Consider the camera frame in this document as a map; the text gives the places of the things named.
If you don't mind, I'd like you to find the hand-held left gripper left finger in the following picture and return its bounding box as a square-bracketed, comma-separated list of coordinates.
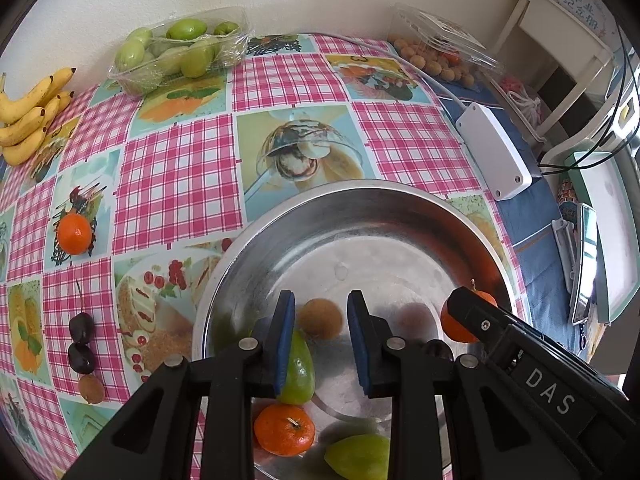
[62, 290, 297, 480]

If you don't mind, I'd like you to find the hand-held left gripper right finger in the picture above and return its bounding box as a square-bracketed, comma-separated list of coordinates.
[346, 290, 596, 480]

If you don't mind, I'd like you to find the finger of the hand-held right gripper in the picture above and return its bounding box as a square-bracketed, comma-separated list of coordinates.
[446, 287, 511, 361]

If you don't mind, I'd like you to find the green mango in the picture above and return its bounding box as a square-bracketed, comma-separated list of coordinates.
[277, 329, 317, 406]
[324, 434, 391, 480]

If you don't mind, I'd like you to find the brown kiwi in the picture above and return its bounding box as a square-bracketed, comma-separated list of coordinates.
[298, 298, 344, 340]
[77, 374, 106, 405]

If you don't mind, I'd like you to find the dark purple plum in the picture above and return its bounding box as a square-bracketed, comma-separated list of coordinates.
[67, 342, 98, 375]
[68, 312, 96, 346]
[425, 339, 455, 361]

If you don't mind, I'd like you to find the orange tangerine with stem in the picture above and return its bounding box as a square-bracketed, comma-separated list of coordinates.
[253, 403, 317, 457]

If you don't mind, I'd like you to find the round metal plate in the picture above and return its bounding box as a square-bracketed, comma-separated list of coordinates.
[192, 179, 516, 480]

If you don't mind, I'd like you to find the silver tablet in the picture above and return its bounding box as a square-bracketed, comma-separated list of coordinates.
[567, 202, 598, 326]

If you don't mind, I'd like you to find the green framed board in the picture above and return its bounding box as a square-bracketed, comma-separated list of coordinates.
[542, 130, 640, 323]

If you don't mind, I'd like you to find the white power adapter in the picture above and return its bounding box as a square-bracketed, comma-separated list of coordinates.
[454, 102, 533, 202]

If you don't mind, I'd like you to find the pink checkered picture tablecloth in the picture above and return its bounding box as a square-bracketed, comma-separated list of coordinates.
[0, 34, 531, 480]

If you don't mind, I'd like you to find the white mesh bag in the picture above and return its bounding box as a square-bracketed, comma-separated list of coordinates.
[495, 72, 543, 128]

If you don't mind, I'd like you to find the clear box of longans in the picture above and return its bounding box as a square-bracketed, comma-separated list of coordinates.
[390, 2, 503, 88]

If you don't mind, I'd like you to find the clear tray of green jujubes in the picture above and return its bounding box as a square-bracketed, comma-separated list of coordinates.
[107, 6, 251, 96]

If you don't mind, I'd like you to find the yellow banana bunch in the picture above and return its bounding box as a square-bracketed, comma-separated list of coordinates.
[0, 66, 78, 167]

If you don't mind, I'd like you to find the black cable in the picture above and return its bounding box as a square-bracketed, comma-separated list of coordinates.
[537, 25, 640, 176]

